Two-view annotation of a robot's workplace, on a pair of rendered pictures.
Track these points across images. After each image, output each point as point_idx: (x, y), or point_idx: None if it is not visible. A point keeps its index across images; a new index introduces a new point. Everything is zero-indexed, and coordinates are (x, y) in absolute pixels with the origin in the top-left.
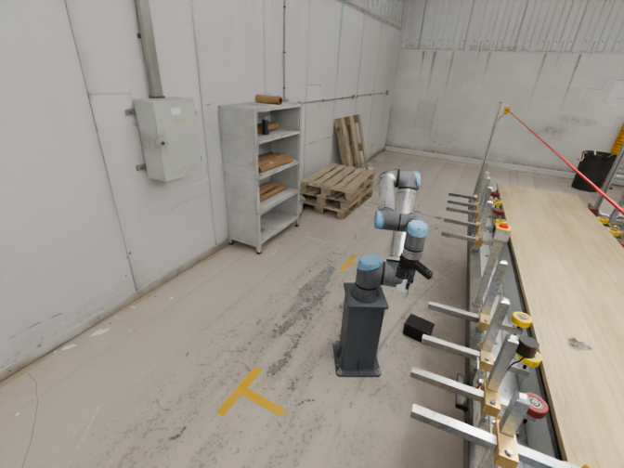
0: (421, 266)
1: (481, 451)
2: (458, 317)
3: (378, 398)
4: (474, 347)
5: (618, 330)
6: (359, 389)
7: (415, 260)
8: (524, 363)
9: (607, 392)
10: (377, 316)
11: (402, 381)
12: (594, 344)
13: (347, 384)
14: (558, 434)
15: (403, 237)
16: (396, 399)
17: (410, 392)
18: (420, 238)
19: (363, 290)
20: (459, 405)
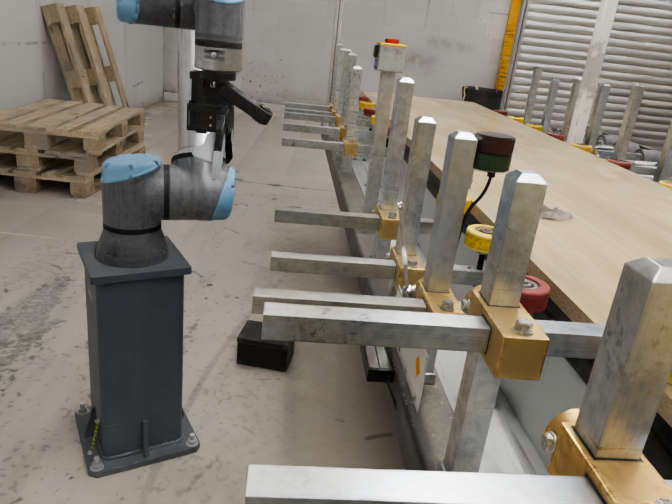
0: (243, 95)
1: (442, 435)
2: (339, 226)
3: (199, 494)
4: (379, 283)
5: (594, 199)
6: (152, 488)
7: (227, 74)
8: (480, 250)
9: (622, 257)
10: (169, 296)
11: (248, 445)
12: (573, 213)
13: (121, 488)
14: (581, 320)
15: None
16: (242, 483)
17: (269, 460)
18: (229, 6)
19: (125, 235)
20: (374, 371)
